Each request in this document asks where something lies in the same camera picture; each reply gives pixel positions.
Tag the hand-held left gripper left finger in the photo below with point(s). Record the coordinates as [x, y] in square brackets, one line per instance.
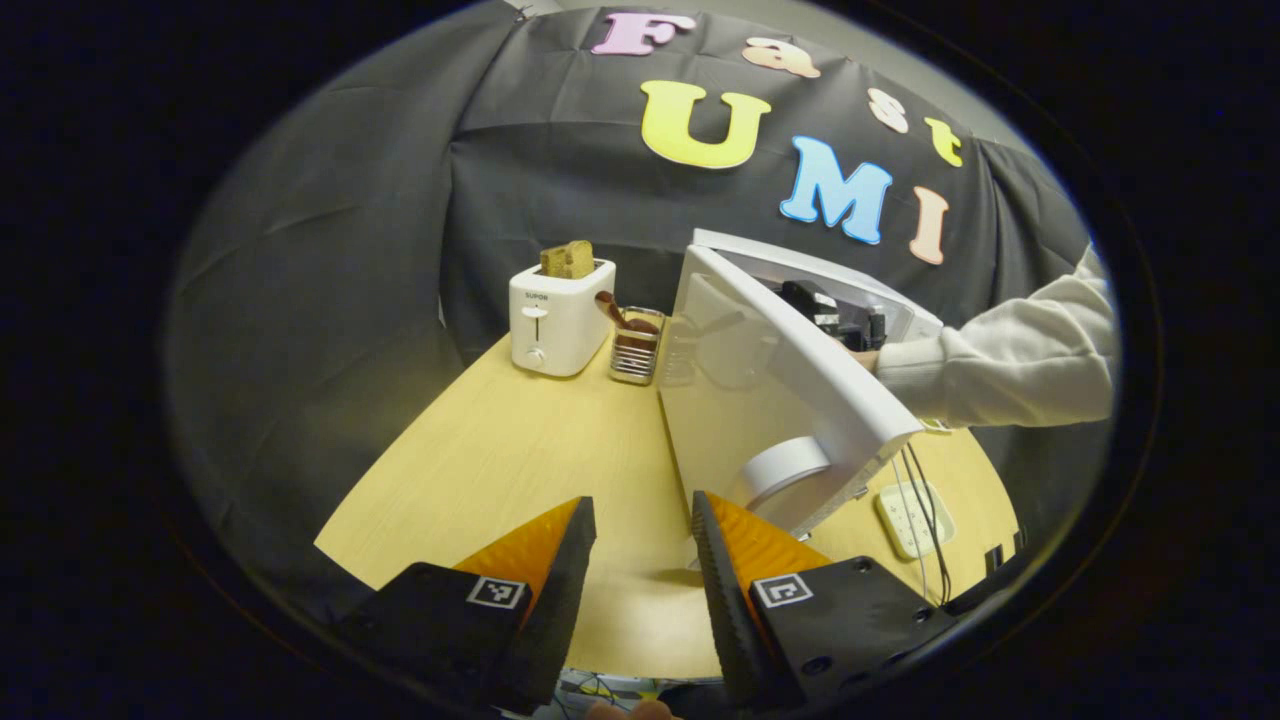
[560, 610]

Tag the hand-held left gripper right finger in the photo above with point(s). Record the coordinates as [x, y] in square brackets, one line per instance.
[725, 610]

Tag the white microwave oven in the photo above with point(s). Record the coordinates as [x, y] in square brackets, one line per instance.
[810, 370]

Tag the metal utensil holder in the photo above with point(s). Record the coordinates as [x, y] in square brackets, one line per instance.
[635, 355]

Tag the white spotted square plate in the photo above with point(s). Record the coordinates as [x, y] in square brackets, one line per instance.
[900, 520]

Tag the brown wooden spoon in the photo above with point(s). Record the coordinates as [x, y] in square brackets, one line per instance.
[612, 308]

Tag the toasted bread slice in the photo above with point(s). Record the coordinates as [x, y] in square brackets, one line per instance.
[568, 260]

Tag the white toaster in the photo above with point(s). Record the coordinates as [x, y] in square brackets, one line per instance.
[560, 325]

